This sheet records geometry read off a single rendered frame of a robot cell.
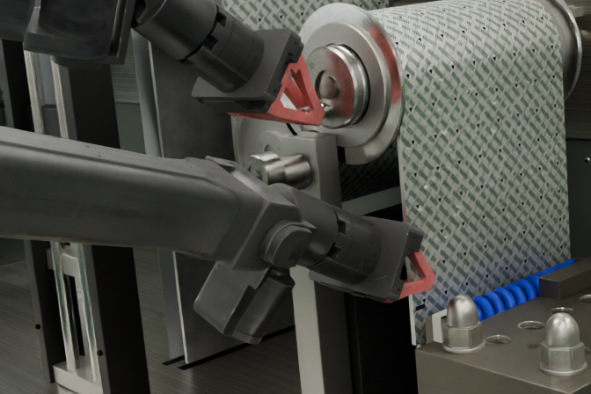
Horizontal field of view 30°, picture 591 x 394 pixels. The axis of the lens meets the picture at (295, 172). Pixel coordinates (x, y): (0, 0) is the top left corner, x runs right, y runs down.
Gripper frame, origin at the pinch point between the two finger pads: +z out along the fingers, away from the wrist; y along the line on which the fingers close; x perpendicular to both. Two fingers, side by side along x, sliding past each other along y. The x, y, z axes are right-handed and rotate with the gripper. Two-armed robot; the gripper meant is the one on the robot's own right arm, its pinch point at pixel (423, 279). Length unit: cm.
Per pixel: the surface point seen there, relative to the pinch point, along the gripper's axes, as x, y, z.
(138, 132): 17, -97, 26
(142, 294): -9, -68, 18
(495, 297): 0.6, 3.0, 6.9
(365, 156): 8.8, -3.9, -7.8
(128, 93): 23, -98, 22
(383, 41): 17.8, -0.5, -13.0
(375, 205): 11.8, -38.7, 29.4
